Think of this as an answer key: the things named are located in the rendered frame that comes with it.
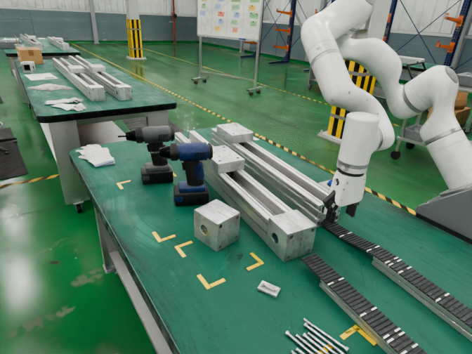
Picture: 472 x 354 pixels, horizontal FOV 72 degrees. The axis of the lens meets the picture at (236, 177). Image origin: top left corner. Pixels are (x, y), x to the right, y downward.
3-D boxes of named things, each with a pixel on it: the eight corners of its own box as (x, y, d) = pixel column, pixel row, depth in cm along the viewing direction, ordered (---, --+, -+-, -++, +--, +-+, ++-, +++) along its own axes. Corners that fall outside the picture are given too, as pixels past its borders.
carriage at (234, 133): (252, 146, 151) (253, 132, 148) (231, 149, 146) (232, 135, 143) (236, 135, 163) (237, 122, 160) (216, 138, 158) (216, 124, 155)
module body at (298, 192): (338, 220, 109) (343, 199, 105) (315, 227, 105) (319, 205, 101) (228, 142, 171) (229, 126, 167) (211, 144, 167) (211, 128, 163)
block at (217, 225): (244, 235, 99) (246, 209, 95) (216, 252, 92) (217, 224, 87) (221, 221, 105) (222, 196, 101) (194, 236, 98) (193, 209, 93)
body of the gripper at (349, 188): (348, 175, 88) (340, 210, 93) (374, 168, 92) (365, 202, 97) (329, 164, 94) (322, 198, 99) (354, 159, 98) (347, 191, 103)
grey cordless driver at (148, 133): (176, 182, 128) (174, 128, 118) (123, 187, 122) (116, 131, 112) (173, 174, 134) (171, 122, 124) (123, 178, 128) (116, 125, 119)
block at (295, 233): (318, 250, 95) (323, 223, 90) (283, 263, 89) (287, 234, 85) (298, 233, 102) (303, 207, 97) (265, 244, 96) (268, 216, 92)
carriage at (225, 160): (244, 175, 123) (244, 159, 120) (217, 180, 118) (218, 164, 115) (225, 159, 135) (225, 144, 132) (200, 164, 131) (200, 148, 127)
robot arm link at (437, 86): (434, 143, 123) (404, 89, 128) (488, 118, 108) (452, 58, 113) (419, 147, 116) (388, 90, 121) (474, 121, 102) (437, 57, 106)
